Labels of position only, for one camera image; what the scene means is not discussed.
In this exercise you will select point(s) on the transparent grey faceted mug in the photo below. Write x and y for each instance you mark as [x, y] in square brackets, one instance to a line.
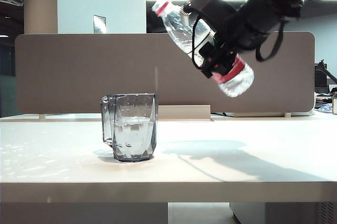
[131, 134]

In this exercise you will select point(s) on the brown desk partition panel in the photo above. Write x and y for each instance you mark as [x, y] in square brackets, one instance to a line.
[79, 71]

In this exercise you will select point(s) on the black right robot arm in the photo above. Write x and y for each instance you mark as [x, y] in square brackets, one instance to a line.
[279, 0]

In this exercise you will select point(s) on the right gripper finger grey plate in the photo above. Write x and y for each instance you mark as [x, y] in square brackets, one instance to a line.
[202, 1]

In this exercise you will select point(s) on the brown building column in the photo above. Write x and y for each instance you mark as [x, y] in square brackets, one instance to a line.
[40, 2]

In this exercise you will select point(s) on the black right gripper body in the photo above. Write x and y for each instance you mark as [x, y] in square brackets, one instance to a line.
[231, 29]

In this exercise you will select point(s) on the silver wall plaque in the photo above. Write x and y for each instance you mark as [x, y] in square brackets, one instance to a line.
[99, 24]

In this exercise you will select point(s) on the small wooden box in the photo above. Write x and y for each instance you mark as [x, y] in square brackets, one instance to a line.
[335, 105]

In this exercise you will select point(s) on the clear water bottle red label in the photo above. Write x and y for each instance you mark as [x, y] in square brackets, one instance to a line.
[179, 29]

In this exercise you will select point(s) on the right gripper finger black block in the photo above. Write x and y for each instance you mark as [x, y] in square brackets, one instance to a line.
[216, 60]

